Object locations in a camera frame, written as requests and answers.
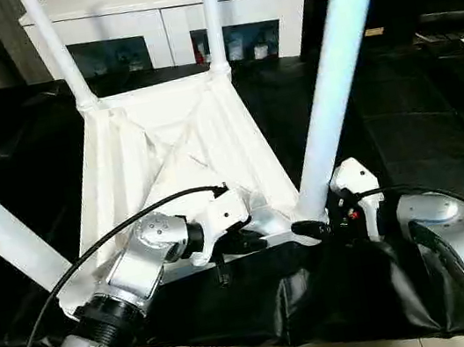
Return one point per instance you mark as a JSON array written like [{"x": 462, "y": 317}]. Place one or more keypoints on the white cabinet with glass doors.
[{"x": 121, "y": 18}]

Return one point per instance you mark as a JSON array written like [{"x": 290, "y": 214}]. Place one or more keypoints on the black mat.
[{"x": 407, "y": 130}]

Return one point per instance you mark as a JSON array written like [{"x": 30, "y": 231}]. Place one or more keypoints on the brown low console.
[{"x": 455, "y": 15}]

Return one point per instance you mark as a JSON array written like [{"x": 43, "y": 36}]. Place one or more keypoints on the white plastic table top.
[{"x": 122, "y": 156}]

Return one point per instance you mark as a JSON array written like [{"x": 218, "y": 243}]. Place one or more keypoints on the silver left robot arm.
[{"x": 137, "y": 269}]

